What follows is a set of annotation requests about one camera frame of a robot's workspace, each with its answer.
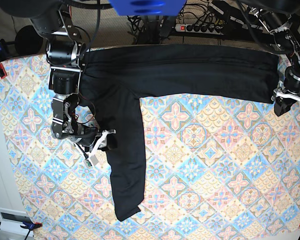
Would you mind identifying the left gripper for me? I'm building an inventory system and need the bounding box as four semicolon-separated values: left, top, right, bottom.
272;82;300;117

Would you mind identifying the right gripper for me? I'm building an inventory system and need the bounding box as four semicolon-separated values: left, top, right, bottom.
77;129;118;153

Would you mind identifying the black t-shirt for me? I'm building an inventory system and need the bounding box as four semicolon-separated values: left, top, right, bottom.
79;44;279;221

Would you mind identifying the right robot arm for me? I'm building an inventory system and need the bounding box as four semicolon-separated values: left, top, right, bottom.
0;0;116;154

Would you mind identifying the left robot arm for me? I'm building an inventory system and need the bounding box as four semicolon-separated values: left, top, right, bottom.
236;0;300;117

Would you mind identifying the patterned colourful tablecloth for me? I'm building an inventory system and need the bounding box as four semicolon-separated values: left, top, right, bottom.
0;55;300;240

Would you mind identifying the blue clamp bottom left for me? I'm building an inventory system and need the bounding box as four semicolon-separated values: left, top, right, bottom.
0;220;43;237

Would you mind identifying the white power strip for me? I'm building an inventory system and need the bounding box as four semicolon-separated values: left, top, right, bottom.
174;23;223;35

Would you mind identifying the white box with dark window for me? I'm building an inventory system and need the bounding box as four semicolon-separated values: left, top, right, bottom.
0;207;31;237

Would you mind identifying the black round stool seat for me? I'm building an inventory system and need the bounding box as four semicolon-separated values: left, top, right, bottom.
14;25;44;56

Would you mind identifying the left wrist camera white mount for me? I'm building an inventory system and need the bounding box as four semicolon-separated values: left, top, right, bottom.
270;81;300;112

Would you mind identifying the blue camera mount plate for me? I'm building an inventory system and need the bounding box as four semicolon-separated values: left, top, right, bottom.
109;0;186;16

